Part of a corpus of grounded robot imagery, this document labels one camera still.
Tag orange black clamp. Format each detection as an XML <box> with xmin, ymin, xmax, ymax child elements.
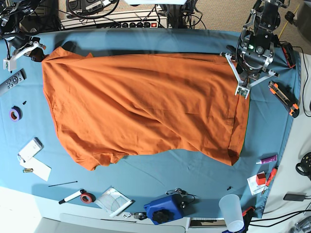
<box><xmin>281</xmin><ymin>42</ymin><xmax>296</xmax><ymax>68</ymax></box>

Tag purple glue tube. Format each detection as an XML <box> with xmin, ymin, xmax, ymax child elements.
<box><xmin>256</xmin><ymin>154</ymin><xmax>277</xmax><ymax>165</ymax></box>

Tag blue table cloth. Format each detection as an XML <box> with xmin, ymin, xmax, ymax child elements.
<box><xmin>0</xmin><ymin>29</ymin><xmax>293</xmax><ymax>217</ymax></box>

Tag white paper leaflet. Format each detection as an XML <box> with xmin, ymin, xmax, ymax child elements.
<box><xmin>247</xmin><ymin>175</ymin><xmax>265</xmax><ymax>196</ymax></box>

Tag white phone box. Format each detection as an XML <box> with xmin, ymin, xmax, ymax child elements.
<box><xmin>17</xmin><ymin>137</ymin><xmax>43</xmax><ymax>163</ymax></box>

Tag black round dotted object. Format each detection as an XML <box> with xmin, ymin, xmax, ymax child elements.
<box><xmin>295</xmin><ymin>152</ymin><xmax>311</xmax><ymax>180</ymax></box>

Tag red screwdriver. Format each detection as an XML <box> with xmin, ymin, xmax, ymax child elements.
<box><xmin>261</xmin><ymin>167</ymin><xmax>278</xmax><ymax>196</ymax></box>

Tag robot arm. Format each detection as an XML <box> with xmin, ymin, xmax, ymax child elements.
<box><xmin>125</xmin><ymin>0</ymin><xmax>284</xmax><ymax>98</ymax></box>
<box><xmin>0</xmin><ymin>0</ymin><xmax>46</xmax><ymax>72</ymax></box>

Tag white marker pen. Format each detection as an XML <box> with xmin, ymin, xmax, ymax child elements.
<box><xmin>58</xmin><ymin>189</ymin><xmax>86</xmax><ymax>204</ymax></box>

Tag small gold battery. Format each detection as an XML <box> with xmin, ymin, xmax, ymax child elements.
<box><xmin>23</xmin><ymin>168</ymin><xmax>34</xmax><ymax>173</ymax></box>

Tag blue plastic box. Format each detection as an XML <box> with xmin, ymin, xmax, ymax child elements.
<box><xmin>144</xmin><ymin>194</ymin><xmax>184</xmax><ymax>225</ymax></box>

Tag red tape roll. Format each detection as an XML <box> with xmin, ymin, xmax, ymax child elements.
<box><xmin>80</xmin><ymin>192</ymin><xmax>96</xmax><ymax>204</ymax></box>

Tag grey remote control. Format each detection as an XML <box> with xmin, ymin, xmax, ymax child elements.
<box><xmin>0</xmin><ymin>69</ymin><xmax>26</xmax><ymax>96</ymax></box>

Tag black power adapter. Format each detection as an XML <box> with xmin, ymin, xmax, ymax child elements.
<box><xmin>283</xmin><ymin>193</ymin><xmax>306</xmax><ymax>201</ymax></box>

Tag white power strip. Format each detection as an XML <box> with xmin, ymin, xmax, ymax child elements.
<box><xmin>61</xmin><ymin>10</ymin><xmax>168</xmax><ymax>30</ymax></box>

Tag black zip tie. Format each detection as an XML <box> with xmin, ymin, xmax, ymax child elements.
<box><xmin>48</xmin><ymin>181</ymin><xmax>78</xmax><ymax>187</ymax></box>

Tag small red cube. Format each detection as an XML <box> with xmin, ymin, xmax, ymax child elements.
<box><xmin>256</xmin><ymin>172</ymin><xmax>266</xmax><ymax>186</ymax></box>

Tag translucent plastic cup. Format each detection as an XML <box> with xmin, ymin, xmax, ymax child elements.
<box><xmin>219</xmin><ymin>194</ymin><xmax>244</xmax><ymax>233</ymax></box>

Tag orange t-shirt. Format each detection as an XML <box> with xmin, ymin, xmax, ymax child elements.
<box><xmin>42</xmin><ymin>47</ymin><xmax>249</xmax><ymax>170</ymax></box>

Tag rolled printed paper sheet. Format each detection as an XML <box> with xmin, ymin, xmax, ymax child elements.
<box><xmin>94</xmin><ymin>187</ymin><xmax>133</xmax><ymax>218</ymax></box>

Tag white paper card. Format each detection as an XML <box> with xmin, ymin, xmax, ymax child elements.
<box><xmin>20</xmin><ymin>157</ymin><xmax>52</xmax><ymax>182</ymax></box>

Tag orange black utility knife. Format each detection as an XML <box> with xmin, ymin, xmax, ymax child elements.
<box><xmin>268</xmin><ymin>81</ymin><xmax>299</xmax><ymax>118</ymax></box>

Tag purple tape roll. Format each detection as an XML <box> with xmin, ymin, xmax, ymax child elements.
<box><xmin>9</xmin><ymin>106</ymin><xmax>22</xmax><ymax>122</ymax></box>

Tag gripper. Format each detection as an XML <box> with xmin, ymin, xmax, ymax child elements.
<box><xmin>220</xmin><ymin>46</ymin><xmax>279</xmax><ymax>99</ymax></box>
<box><xmin>3</xmin><ymin>36</ymin><xmax>46</xmax><ymax>71</ymax></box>

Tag silver carabiner keys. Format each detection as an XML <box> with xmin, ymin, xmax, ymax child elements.
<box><xmin>122</xmin><ymin>212</ymin><xmax>148</xmax><ymax>220</ymax></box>

